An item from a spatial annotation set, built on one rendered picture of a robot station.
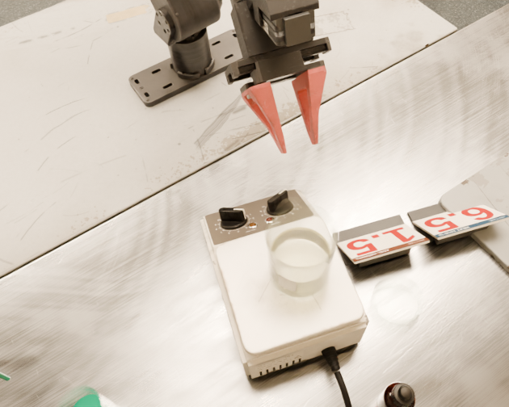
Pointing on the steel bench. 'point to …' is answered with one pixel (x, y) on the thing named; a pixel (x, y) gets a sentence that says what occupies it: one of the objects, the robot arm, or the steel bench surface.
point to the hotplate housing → (291, 354)
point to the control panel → (258, 214)
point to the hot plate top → (253, 298)
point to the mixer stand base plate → (476, 197)
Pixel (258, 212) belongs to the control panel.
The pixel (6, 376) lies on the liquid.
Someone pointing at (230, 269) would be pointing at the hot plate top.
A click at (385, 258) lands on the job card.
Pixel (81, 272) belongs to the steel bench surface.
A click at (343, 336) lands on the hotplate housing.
